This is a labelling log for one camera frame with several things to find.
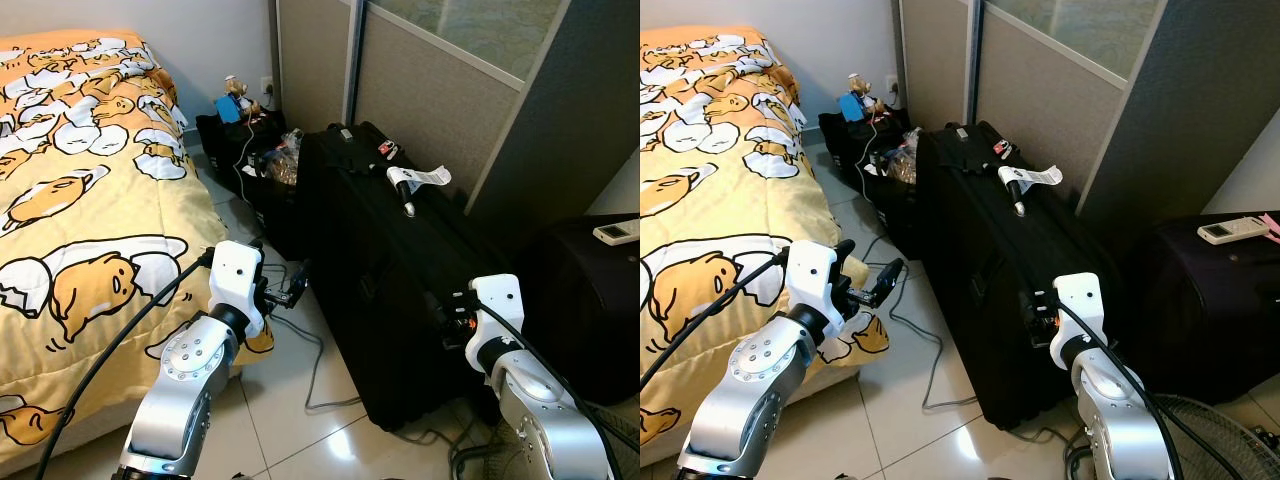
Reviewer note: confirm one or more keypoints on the large black suitcase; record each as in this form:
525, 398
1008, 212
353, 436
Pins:
990, 280
380, 280

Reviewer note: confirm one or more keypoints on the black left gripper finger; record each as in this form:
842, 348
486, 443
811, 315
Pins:
846, 252
297, 280
256, 247
888, 282

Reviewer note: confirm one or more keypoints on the dark purple suitcase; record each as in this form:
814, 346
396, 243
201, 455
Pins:
590, 300
1200, 300

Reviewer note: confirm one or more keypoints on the beige glass wardrobe door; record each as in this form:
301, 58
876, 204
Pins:
1040, 100
430, 100

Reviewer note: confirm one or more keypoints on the white wall socket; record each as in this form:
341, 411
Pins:
891, 86
267, 85

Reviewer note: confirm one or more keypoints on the beige bed base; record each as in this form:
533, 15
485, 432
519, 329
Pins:
830, 385
90, 425

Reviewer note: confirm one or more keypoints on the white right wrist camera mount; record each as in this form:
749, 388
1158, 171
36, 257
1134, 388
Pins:
1078, 300
497, 300

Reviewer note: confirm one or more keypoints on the white paper luggage tag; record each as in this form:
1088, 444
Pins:
420, 177
1035, 175

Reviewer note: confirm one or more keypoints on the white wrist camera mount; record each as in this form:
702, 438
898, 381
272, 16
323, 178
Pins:
1078, 300
497, 300
812, 275
235, 270

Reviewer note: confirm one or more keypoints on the small black bag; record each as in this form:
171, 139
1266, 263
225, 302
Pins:
850, 150
225, 150

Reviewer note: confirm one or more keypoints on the dark grey wardrobe door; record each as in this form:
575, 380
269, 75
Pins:
1190, 120
580, 120

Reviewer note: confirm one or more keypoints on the small blue box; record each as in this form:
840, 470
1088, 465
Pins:
228, 108
851, 106

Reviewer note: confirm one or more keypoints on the small red white tag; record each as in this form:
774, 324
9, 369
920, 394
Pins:
1002, 148
386, 150

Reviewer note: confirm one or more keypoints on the white remote control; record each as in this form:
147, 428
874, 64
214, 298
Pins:
1232, 230
615, 233

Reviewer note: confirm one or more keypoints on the small brown toy figure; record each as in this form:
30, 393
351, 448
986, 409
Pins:
237, 86
858, 84

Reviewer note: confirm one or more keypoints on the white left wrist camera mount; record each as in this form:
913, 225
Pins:
235, 270
812, 275

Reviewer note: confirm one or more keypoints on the clear plastic bag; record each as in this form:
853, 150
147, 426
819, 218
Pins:
280, 165
900, 160

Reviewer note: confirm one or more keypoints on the pink ribbon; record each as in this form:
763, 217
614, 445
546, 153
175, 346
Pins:
1272, 222

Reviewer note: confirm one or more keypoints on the yellow cartoon print duvet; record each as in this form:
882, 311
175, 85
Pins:
90, 200
720, 200

